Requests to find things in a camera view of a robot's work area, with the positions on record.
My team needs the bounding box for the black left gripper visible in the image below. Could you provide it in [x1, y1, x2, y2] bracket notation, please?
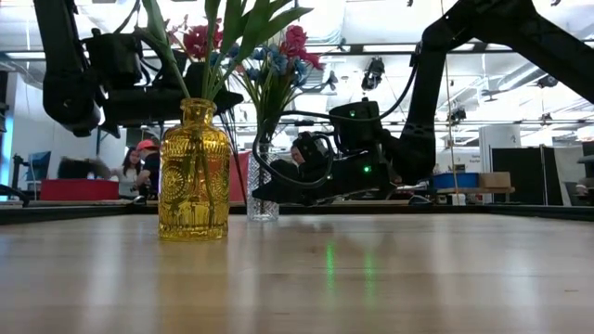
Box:
[99, 62, 246, 139]

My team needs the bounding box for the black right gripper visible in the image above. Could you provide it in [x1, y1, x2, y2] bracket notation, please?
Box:
[252, 131, 398, 206]

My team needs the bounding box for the clear glass vase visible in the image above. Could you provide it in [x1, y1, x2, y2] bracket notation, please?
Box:
[245, 141, 282, 223]

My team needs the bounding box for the amber glass vase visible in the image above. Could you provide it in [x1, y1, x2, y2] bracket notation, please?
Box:
[158, 96, 232, 242]

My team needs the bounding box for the red upright panel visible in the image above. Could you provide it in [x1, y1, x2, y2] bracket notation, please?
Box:
[229, 150, 252, 203]

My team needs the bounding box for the red storage bin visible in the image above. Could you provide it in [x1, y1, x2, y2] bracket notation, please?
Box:
[39, 178, 121, 202]

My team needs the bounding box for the blue storage bin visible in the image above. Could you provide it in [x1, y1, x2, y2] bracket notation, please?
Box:
[433, 172, 480, 190]

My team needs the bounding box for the ceiling light strip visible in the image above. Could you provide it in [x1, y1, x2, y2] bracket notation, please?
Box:
[362, 44, 419, 53]

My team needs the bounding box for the blue-lit monitor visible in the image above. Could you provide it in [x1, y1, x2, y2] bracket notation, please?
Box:
[12, 150, 52, 186]

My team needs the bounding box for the cardboard box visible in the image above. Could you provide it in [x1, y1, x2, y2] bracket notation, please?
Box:
[478, 172, 512, 189]

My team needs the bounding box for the black partition panel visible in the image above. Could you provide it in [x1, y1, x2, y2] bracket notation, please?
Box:
[490, 146, 561, 206]

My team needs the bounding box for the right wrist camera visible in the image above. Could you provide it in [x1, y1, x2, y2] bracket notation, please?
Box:
[328, 98, 385, 152]

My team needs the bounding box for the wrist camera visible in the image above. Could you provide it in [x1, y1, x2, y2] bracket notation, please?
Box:
[328, 98, 385, 152]
[84, 28, 144, 90]

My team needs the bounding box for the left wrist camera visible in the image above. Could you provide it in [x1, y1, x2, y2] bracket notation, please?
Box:
[84, 28, 144, 90]

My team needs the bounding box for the thin hanging cord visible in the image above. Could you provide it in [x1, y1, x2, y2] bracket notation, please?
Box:
[444, 59, 459, 192]

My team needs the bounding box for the black aluminium table frame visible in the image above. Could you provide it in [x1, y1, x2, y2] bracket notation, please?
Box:
[0, 199, 594, 227]

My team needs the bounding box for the silver ceiling duct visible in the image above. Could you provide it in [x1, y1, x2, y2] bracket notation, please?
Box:
[500, 62, 547, 93]

